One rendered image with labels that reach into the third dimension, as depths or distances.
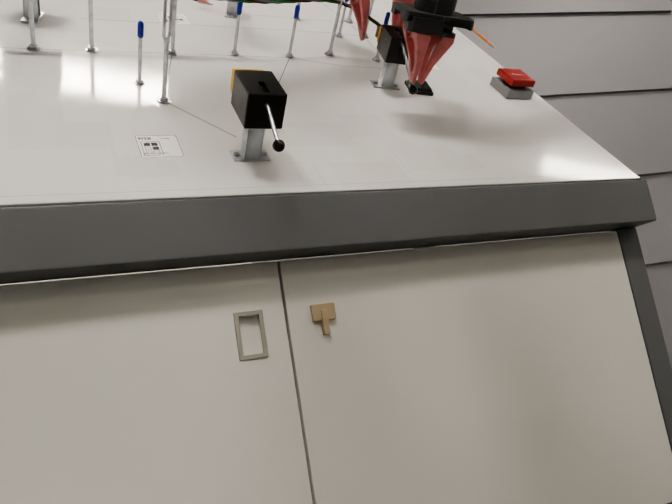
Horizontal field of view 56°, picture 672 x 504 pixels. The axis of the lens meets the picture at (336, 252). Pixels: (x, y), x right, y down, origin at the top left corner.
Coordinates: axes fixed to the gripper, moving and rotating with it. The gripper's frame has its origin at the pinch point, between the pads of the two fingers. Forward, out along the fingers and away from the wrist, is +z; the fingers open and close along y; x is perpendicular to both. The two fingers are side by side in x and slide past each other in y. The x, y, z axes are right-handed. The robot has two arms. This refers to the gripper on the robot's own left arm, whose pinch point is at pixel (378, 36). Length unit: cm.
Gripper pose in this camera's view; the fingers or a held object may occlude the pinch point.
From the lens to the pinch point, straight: 110.0
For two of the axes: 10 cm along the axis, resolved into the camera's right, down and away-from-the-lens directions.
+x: 2.6, 2.5, -9.3
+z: -0.8, 9.7, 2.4
